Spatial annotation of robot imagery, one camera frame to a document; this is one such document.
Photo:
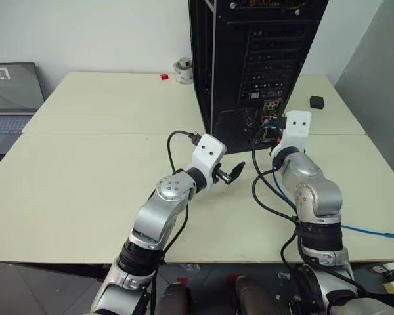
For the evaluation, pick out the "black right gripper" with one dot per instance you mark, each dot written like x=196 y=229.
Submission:
x=280 y=122

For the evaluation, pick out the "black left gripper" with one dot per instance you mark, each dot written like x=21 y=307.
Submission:
x=224 y=175

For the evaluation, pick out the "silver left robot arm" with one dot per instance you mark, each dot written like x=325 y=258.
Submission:
x=161 y=216

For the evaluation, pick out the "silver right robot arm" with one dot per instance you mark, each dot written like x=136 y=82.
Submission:
x=318 y=193

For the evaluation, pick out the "black computer tower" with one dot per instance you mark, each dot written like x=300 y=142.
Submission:
x=230 y=65

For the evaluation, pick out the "small black box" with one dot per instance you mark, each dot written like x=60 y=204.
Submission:
x=317 y=101

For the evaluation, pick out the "white tape roll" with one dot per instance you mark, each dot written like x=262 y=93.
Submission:
x=183 y=73

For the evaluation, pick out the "small red block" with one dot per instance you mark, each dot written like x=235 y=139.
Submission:
x=164 y=77

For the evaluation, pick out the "dark rounded shape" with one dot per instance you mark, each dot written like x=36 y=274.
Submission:
x=172 y=300
x=253 y=297

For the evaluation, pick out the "grey open laptop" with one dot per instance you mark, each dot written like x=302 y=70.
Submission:
x=10 y=95

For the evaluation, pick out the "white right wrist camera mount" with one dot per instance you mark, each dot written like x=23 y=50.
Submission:
x=297 y=126

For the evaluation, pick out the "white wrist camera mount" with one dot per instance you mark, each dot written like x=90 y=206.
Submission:
x=297 y=126
x=209 y=149

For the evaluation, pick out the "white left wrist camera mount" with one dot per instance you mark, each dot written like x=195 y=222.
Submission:
x=209 y=149

